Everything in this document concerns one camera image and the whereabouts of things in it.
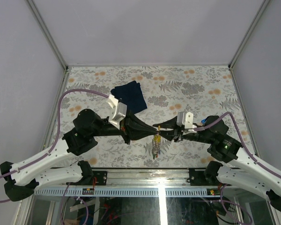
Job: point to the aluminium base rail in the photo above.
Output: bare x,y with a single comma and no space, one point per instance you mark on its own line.
113,177

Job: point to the right aluminium frame post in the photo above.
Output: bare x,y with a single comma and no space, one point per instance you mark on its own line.
249,32

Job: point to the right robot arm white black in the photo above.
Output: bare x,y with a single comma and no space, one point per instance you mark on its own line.
235,164

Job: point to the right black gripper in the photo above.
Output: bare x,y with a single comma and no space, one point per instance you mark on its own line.
171,134

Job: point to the left aluminium frame post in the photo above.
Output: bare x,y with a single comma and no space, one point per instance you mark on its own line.
44,29

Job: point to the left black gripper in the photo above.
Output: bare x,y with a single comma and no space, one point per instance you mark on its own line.
144,129

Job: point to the folded navy blue cloth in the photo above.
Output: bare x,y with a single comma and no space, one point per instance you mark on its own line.
131,95

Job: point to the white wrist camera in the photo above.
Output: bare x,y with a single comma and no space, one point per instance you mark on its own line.
185,121
118,111

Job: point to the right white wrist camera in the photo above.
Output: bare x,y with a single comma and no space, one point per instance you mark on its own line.
185,121

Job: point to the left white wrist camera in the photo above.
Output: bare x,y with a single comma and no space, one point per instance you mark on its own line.
118,111

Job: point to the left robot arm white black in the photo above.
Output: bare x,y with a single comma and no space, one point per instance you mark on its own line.
24,178

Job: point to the aluminium frame post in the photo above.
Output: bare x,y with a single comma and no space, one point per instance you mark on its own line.
249,32
44,29

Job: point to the keyring with tagged keys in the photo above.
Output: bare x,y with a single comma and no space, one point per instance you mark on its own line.
155,150

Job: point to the key with yellow tag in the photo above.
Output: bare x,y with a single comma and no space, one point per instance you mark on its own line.
157,137

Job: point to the slotted white cable duct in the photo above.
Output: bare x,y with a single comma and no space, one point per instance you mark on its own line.
125,192

